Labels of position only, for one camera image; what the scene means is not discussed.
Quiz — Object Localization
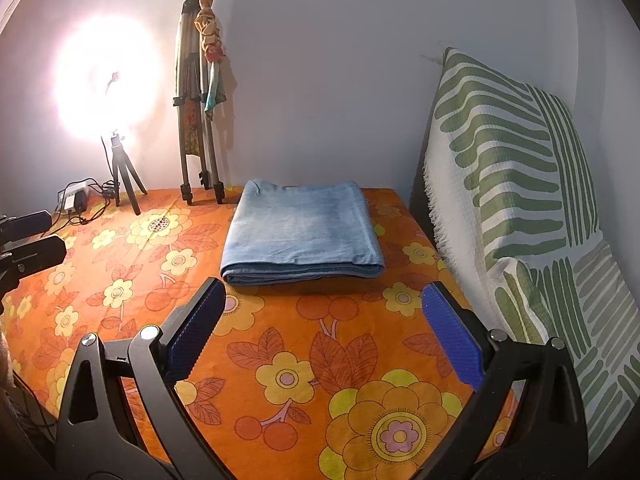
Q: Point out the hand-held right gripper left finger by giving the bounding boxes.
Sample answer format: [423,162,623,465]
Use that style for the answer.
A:
[55,277,236,480]

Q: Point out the black cable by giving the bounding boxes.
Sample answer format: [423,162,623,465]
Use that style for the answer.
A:
[67,180,120,226]

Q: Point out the large folded metal tripod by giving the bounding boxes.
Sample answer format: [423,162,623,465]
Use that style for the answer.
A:
[172,0,226,206]

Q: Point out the orange floral tablecloth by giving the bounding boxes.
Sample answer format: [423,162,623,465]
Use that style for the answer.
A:
[0,186,521,480]

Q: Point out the blue denim pants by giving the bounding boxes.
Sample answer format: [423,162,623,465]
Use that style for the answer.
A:
[220,178,386,287]

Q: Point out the bright ring light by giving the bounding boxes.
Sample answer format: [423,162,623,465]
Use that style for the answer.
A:
[52,15,166,143]

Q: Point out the small black tripod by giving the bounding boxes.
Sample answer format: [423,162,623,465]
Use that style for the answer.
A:
[100,130,149,217]

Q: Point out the green striped white pillow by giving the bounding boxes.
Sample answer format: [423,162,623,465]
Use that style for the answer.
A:
[422,47,608,466]

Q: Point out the colourful knotted cloth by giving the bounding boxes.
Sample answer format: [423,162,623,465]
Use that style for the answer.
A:
[192,0,234,122]

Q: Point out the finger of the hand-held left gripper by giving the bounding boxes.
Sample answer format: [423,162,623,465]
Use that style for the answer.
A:
[0,235,67,306]
[0,211,52,242]

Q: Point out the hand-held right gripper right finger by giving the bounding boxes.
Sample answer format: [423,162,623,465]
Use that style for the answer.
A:
[415,281,590,480]

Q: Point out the white power strip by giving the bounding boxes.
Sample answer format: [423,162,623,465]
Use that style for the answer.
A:
[56,182,96,201]

